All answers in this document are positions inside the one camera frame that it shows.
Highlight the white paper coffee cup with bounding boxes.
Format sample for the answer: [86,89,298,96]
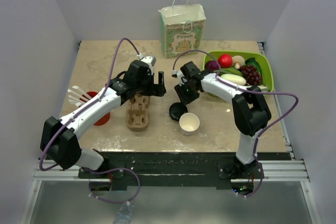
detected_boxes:
[179,112,200,136]

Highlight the toy mushroom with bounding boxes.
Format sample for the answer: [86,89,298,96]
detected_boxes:
[232,55,245,70]

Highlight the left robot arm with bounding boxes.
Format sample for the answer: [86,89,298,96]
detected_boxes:
[40,56,166,178]

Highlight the black coffee lid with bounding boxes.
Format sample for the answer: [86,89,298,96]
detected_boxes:
[169,102,188,121]

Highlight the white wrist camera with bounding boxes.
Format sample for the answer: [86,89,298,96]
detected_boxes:
[136,53,156,72]
[172,70,184,82]

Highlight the clear plastic bottle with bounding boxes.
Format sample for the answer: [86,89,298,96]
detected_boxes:
[113,201,134,224]

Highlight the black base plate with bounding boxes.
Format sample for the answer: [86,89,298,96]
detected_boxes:
[69,151,292,191]

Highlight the green paper gift bag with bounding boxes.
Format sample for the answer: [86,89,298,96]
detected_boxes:
[159,0,206,58]

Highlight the purple toy onion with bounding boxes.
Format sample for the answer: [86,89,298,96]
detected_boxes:
[204,60,219,71]

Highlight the purple toy grapes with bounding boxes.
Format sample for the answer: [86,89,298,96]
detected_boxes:
[239,65,263,86]

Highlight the green plastic tray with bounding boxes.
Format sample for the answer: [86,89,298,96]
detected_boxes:
[209,50,274,92]

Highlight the red cup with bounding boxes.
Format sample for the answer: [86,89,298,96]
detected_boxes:
[86,91,111,126]

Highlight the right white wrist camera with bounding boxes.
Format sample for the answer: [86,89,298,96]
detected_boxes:
[172,70,184,82]

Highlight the brown pulp cup carrier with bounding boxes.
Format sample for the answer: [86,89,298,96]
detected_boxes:
[126,94,150,132]

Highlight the red toy tomato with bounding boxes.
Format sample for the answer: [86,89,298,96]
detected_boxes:
[217,54,233,68]

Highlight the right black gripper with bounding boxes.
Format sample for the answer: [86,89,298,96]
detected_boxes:
[174,80,200,107]

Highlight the white wrapped straw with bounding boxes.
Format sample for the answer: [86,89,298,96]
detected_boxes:
[68,99,82,107]
[67,89,89,102]
[71,86,91,100]
[68,95,85,104]

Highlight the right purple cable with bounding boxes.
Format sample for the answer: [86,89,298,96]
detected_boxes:
[172,49,299,198]

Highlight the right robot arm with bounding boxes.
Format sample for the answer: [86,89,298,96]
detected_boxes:
[171,61,271,178]

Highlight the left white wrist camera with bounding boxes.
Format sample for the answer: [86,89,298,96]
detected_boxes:
[136,53,156,72]

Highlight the dark green toy pepper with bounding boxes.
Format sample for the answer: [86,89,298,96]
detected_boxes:
[245,58,262,75]

